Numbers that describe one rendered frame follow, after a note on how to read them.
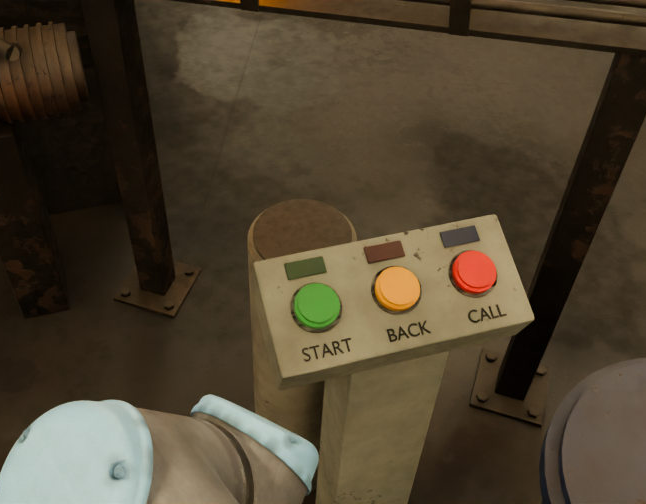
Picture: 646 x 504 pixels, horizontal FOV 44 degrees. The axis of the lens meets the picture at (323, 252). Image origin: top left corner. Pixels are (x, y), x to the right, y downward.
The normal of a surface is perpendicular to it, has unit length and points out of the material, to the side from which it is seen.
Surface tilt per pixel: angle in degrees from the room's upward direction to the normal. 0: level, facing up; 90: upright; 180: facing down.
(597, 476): 0
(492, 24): 6
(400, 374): 90
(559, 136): 0
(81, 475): 35
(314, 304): 20
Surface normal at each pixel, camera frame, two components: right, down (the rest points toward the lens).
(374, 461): 0.29, 0.72
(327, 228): 0.04, -0.67
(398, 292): 0.14, -0.38
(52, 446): -0.44, -0.33
